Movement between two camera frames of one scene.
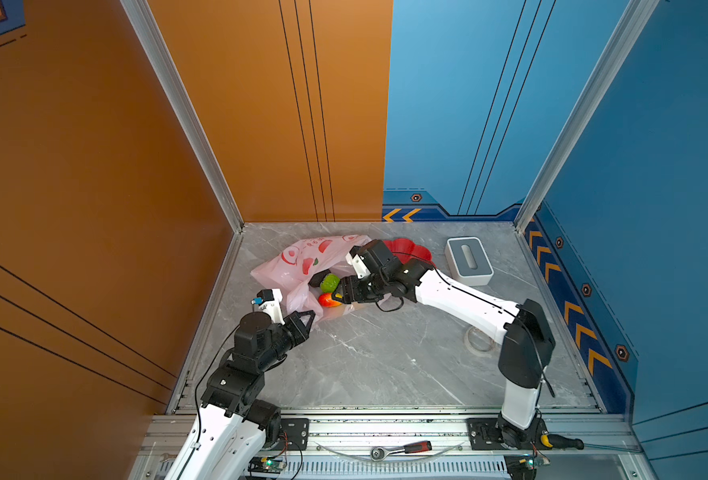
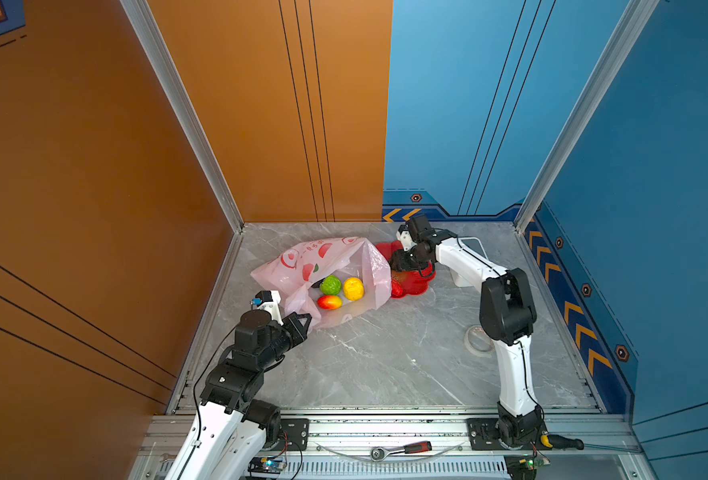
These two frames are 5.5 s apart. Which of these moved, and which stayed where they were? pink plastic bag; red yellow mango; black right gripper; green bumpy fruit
Moved: black right gripper
Stayed: pink plastic bag; red yellow mango; green bumpy fruit
